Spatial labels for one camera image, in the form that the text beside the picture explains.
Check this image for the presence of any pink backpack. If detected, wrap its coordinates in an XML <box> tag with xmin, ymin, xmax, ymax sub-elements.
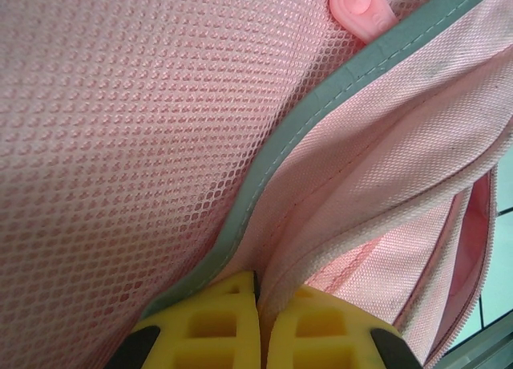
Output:
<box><xmin>0</xmin><ymin>0</ymin><xmax>513</xmax><ymax>369</ymax></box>

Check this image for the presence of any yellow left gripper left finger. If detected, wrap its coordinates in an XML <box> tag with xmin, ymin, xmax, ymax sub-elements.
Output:
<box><xmin>119</xmin><ymin>270</ymin><xmax>262</xmax><ymax>369</ymax></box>

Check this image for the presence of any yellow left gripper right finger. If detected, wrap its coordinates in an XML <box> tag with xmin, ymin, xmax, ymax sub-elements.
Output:
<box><xmin>266</xmin><ymin>285</ymin><xmax>420</xmax><ymax>369</ymax></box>

